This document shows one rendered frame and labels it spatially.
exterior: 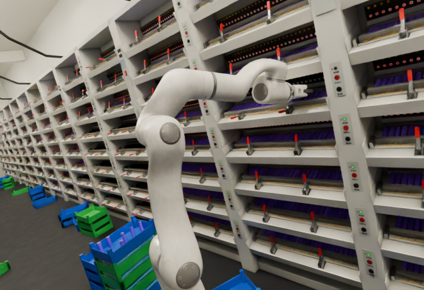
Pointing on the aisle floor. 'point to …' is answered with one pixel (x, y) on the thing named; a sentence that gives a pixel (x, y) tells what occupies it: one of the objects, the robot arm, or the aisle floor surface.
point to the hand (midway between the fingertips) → (303, 93)
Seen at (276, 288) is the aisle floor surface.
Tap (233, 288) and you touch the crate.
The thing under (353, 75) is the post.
